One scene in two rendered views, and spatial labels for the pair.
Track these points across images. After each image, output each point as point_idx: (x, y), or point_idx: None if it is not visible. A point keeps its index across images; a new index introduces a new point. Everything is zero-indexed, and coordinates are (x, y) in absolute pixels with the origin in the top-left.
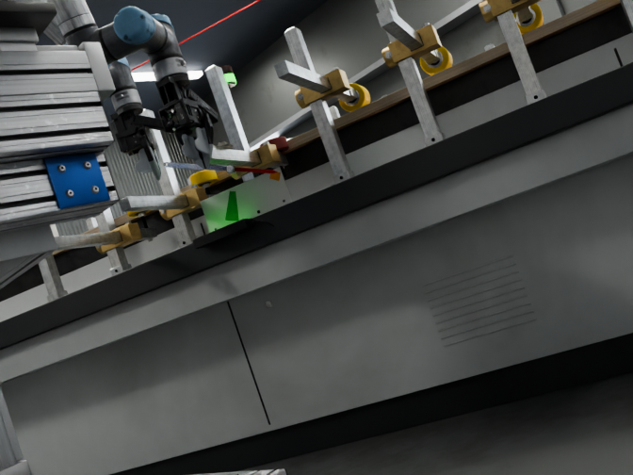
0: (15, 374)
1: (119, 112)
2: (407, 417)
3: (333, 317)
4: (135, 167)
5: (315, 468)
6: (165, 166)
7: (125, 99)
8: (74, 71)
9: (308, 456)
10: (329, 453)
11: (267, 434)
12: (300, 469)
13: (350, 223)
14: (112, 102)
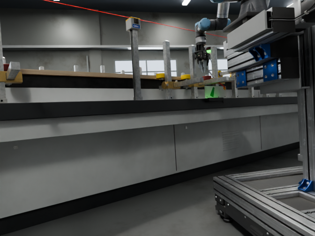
0: (101, 130)
1: (203, 43)
2: (209, 171)
3: (201, 136)
4: (203, 64)
5: (206, 184)
6: (206, 69)
7: (206, 40)
8: None
9: (186, 182)
10: (195, 181)
11: (171, 175)
12: (198, 185)
13: (234, 109)
14: (200, 38)
